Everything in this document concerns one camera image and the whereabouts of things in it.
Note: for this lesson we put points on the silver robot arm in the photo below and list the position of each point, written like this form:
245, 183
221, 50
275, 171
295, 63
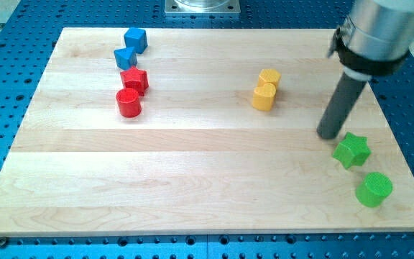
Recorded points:
374, 38

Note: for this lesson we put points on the yellow heart block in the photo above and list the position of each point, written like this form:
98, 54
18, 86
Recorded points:
264, 97

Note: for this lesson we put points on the light wooden board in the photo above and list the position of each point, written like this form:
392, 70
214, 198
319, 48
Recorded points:
199, 159

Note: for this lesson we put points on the yellow hexagon block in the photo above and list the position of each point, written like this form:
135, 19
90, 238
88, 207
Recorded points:
269, 75

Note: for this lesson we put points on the red cylinder block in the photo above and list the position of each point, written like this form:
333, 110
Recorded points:
128, 102

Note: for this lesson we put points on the red star block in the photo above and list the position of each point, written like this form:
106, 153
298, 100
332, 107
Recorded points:
136, 79

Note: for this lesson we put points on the blue triangle block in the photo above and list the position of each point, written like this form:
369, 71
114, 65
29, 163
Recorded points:
126, 58

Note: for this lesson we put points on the blue cube block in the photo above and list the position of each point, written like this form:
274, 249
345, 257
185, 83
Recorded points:
136, 38

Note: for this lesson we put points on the green star block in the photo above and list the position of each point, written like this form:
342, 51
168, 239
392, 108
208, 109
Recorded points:
353, 150

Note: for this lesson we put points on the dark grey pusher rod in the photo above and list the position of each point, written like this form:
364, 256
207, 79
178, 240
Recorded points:
347, 91

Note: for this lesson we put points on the green cylinder block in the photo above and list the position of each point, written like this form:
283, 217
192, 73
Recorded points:
374, 189

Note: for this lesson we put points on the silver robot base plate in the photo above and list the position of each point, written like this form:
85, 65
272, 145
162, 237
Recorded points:
202, 6

